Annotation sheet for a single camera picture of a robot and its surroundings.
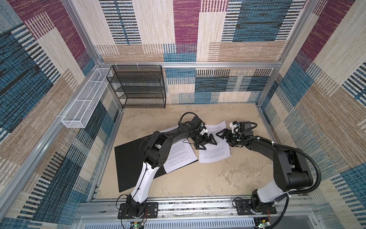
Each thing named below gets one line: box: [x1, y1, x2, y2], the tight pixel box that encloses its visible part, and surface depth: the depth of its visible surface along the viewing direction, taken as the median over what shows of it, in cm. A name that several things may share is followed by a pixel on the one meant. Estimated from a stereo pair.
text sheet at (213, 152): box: [198, 120, 231, 164], surface depth 93 cm
